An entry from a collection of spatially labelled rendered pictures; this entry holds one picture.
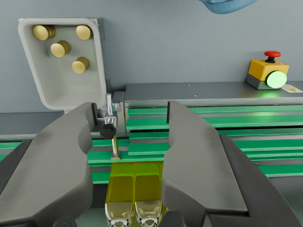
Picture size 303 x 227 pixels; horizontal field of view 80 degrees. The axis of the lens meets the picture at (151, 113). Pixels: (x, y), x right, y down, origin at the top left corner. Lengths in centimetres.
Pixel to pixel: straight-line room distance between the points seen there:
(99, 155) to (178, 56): 35
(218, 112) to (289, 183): 41
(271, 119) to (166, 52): 32
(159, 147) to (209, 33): 34
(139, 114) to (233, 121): 22
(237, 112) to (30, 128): 56
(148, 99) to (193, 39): 22
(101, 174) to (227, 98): 39
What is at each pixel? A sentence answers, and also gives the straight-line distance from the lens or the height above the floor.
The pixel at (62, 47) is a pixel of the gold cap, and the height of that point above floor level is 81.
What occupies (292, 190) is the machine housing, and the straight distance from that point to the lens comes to 78.
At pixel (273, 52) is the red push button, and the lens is 61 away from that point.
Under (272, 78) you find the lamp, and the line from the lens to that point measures 58.
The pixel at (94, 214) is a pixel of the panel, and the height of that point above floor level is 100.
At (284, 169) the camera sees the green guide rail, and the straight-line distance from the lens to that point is 65.
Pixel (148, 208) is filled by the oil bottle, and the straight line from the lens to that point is 39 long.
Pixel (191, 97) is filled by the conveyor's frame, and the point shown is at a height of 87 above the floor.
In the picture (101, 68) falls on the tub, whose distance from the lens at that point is 48.
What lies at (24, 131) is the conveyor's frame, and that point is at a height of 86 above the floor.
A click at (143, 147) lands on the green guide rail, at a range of 45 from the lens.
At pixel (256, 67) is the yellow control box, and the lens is 61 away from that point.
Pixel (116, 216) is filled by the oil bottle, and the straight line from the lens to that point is 40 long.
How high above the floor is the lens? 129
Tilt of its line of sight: 60 degrees down
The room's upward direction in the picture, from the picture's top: 174 degrees clockwise
